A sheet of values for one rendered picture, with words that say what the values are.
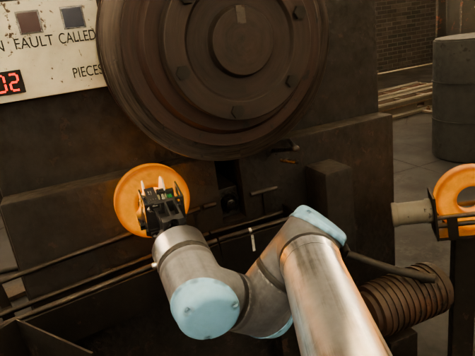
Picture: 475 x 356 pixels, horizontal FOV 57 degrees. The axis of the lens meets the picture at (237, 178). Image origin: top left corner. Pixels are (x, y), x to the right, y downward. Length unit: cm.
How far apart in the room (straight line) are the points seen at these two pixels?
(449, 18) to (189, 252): 478
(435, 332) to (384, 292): 78
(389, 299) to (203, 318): 56
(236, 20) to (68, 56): 36
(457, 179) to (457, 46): 242
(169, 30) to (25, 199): 45
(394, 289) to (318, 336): 66
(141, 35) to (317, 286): 52
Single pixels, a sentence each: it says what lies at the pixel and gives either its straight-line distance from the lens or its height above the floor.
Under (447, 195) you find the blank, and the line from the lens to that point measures 111.
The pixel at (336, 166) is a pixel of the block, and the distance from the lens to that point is 107.
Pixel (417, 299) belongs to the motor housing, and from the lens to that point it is 113.
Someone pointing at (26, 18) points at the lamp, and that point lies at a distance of 97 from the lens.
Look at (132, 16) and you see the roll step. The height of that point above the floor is 118.
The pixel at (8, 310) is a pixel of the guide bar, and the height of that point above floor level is 66.
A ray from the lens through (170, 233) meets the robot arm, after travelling 72.
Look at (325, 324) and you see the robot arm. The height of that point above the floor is 85.
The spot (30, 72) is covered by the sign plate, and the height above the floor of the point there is 111.
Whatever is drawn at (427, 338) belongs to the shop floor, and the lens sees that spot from 182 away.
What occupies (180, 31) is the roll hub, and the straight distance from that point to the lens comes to 78.
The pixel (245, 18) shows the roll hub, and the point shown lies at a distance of 81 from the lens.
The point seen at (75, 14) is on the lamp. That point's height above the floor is 120.
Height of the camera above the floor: 114
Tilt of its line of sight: 18 degrees down
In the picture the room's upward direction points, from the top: 8 degrees counter-clockwise
